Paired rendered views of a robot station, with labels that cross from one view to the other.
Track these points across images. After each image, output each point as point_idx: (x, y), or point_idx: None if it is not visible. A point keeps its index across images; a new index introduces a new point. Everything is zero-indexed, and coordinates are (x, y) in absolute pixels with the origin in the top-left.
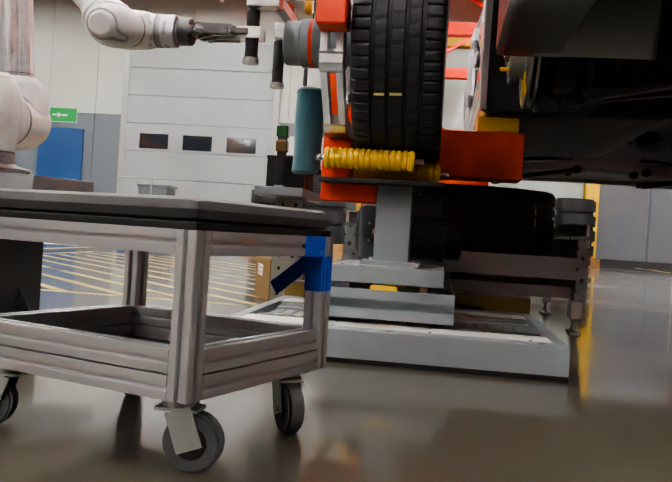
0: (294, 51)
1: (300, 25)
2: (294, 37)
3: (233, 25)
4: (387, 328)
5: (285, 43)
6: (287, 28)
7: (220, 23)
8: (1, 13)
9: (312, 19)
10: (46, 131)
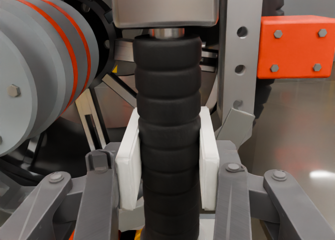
0: (47, 116)
1: (41, 32)
2: (52, 76)
3: (244, 168)
4: None
5: (40, 105)
6: (26, 51)
7: (322, 217)
8: None
9: (27, 3)
10: None
